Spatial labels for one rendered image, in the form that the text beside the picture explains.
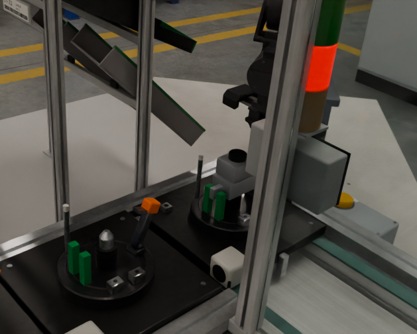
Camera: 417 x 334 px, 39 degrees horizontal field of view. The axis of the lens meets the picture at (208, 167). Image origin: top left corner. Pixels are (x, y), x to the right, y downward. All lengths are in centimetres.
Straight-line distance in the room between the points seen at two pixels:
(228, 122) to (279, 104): 94
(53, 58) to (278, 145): 39
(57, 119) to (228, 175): 28
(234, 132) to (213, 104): 18
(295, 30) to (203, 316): 42
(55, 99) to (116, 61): 15
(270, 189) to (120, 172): 69
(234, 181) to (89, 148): 56
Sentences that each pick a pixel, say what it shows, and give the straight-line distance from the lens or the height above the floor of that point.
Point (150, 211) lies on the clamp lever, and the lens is 84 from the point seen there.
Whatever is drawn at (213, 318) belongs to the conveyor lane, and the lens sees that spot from 83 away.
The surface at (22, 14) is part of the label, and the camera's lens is 95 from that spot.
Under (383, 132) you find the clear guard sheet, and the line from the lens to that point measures 58.
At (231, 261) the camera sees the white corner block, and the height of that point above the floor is 99.
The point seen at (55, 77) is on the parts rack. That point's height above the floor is 120.
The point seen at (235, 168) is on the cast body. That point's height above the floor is 108.
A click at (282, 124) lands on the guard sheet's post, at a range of 63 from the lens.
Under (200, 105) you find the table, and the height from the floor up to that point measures 86.
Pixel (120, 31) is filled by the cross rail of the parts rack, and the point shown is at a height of 123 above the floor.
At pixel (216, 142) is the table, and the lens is 147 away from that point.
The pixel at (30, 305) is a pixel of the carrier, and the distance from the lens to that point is 84.
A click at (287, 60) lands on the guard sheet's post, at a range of 61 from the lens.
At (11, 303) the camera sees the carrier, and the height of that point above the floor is 97.
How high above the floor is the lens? 155
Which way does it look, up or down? 30 degrees down
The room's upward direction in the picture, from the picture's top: 6 degrees clockwise
